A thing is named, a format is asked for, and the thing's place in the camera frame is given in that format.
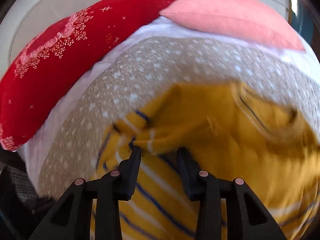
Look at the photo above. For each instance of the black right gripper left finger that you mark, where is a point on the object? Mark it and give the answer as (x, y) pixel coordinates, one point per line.
(70, 217)

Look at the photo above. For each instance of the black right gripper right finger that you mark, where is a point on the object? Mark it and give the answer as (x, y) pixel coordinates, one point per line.
(228, 209)

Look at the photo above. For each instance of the yellow striped knit sweater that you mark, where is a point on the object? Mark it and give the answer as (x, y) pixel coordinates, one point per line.
(231, 132)

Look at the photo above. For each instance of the white bed sheet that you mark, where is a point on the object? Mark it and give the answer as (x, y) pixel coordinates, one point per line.
(35, 151)

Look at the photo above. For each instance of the checkered grey fabric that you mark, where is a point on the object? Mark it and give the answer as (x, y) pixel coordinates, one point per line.
(15, 167)

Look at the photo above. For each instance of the beige spotted quilt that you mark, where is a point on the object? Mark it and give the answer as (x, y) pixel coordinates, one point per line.
(147, 69)

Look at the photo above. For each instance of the red embroidered pillow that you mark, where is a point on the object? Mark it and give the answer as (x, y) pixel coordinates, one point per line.
(51, 63)

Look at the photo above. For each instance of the pink ribbed pillow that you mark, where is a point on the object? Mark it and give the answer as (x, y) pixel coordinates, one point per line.
(249, 20)

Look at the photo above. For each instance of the round beige headboard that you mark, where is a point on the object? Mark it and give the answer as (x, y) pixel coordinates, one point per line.
(42, 15)

